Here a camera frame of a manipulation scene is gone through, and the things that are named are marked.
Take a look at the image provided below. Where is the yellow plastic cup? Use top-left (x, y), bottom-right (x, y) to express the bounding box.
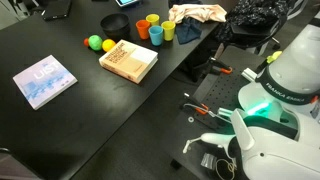
top-left (161, 20), bottom-right (177, 42)
top-left (145, 13), bottom-right (161, 27)

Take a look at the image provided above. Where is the orange plastic cup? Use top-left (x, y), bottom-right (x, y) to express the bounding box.
top-left (135, 19), bottom-right (152, 40)

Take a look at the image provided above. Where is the black clamp with orange tip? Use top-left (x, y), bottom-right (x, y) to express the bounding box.
top-left (196, 56), bottom-right (234, 76)
top-left (181, 92), bottom-right (212, 116)

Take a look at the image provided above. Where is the orange and cream book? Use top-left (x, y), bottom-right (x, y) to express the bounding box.
top-left (98, 39), bottom-right (159, 85)

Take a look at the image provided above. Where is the black robot mounting stand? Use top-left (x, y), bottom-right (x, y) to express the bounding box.
top-left (159, 44), bottom-right (278, 180)

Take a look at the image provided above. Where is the blue plastic cup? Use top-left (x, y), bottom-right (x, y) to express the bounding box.
top-left (148, 25), bottom-right (164, 47)

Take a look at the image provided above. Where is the black perforated breadboard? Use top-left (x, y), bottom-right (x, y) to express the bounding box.
top-left (191, 69), bottom-right (254, 129)

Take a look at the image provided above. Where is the navy blue cloth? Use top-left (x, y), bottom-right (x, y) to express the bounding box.
top-left (174, 17), bottom-right (203, 45)

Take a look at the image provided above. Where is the yellow ball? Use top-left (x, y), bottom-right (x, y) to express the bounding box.
top-left (101, 38), bottom-right (117, 53)

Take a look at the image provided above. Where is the silver aluminium extrusion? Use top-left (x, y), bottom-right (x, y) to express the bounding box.
top-left (241, 67), bottom-right (258, 83)
top-left (217, 107), bottom-right (235, 119)

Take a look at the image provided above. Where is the white handheld device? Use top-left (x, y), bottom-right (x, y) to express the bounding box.
top-left (201, 132), bottom-right (235, 148)

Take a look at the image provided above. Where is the black bowl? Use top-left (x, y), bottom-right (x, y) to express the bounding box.
top-left (100, 12), bottom-right (131, 39)

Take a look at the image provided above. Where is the green ball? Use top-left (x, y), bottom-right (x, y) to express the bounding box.
top-left (88, 34), bottom-right (104, 52)

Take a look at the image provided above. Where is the small clear plastic bag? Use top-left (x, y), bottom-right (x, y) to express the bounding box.
top-left (200, 152), bottom-right (216, 170)

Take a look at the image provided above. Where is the peach cloth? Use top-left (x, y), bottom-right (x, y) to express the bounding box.
top-left (168, 3), bottom-right (228, 25)

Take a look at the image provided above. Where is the tablet with lit screen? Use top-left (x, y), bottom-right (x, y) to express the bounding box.
top-left (114, 0), bottom-right (140, 8)

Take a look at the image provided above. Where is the tan rubber band loop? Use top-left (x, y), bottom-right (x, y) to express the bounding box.
top-left (214, 157), bottom-right (238, 180)

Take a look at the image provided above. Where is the black office chair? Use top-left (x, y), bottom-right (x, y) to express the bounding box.
top-left (214, 14), bottom-right (291, 56)

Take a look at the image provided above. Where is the pale blue UIST book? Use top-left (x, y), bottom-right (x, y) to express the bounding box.
top-left (12, 54), bottom-right (78, 111)

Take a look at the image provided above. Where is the yellow green plastic piece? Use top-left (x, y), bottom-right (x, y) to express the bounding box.
top-left (266, 50), bottom-right (283, 65)

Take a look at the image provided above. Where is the black speckled jacket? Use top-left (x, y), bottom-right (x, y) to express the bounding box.
top-left (216, 0), bottom-right (292, 41)

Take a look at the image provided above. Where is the flat black notebook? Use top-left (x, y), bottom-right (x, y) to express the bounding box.
top-left (41, 0), bottom-right (73, 21)

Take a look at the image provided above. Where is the grey metal cable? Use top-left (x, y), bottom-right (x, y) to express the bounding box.
top-left (183, 103), bottom-right (232, 123)

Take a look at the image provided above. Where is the thin white cable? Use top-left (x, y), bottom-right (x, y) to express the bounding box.
top-left (182, 138), bottom-right (203, 155)

